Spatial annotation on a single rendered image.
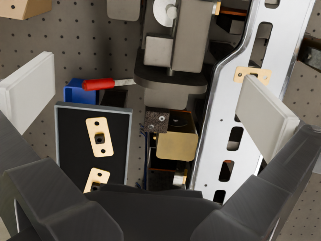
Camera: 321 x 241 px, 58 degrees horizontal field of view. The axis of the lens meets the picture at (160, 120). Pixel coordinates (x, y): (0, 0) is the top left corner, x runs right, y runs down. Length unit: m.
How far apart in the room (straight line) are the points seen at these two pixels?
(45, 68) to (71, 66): 0.82
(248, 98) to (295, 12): 0.53
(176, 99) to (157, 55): 0.14
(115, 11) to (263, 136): 0.44
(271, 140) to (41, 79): 0.13
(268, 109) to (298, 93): 0.97
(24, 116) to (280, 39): 0.62
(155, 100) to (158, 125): 0.05
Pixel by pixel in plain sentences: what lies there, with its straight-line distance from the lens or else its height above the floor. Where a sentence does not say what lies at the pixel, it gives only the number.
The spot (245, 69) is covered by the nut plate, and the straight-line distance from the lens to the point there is 0.70.
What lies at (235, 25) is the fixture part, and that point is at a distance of 0.81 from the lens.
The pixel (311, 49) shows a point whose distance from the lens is 0.75.
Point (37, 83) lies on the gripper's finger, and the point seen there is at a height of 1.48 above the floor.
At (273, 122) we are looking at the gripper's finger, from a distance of 0.16.
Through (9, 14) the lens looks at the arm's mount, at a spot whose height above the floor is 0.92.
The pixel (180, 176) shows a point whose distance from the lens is 0.68.
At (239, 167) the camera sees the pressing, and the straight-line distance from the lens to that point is 0.83.
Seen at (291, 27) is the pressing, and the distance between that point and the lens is 0.72.
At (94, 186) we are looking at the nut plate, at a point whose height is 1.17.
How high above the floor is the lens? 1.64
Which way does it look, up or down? 64 degrees down
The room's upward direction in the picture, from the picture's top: 176 degrees clockwise
